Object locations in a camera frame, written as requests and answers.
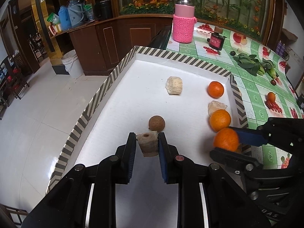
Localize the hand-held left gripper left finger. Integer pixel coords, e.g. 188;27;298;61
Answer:
24;132;137;228

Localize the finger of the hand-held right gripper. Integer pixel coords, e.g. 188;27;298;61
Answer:
209;147;263;172
227;117;304;156

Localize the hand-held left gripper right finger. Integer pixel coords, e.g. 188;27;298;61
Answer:
157;132;271;228

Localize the beige chunk with hole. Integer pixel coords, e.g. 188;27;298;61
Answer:
136;131;159;157

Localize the brown round fruit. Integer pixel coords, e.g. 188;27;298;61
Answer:
149;115;165;132

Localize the white tray with striped rim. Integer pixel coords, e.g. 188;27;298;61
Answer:
46;46;252;228

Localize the green leafy vegetable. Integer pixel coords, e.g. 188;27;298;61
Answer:
233;53;276;76

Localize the small dark red-label jar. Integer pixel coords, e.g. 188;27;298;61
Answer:
207;32;227;51

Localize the green fruit print tablecloth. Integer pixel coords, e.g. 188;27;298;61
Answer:
166;20;304;171

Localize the white plastic bucket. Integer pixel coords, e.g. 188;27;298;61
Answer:
61;50;83;79

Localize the brown wooden counter cabinet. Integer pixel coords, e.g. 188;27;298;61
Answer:
49;14;174;76

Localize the pink bottle with knitted sleeve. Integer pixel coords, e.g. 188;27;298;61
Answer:
172;0;197;44

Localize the light wooden chair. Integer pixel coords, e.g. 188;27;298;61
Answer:
0;203;29;228

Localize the dark wooden chair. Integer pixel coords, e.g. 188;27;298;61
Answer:
7;59;30;100

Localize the red and white box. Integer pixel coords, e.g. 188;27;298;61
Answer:
49;24;63;35

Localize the stack of plastic cups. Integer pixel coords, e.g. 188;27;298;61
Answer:
84;3;95;22

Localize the black pot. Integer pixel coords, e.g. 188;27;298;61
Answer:
95;0;113;21

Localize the grey-blue kettle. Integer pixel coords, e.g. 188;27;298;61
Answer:
67;0;85;27

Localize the blue thermos flask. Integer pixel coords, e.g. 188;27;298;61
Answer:
58;5;71;28

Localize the green and white packet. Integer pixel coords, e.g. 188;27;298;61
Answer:
47;13;60;25

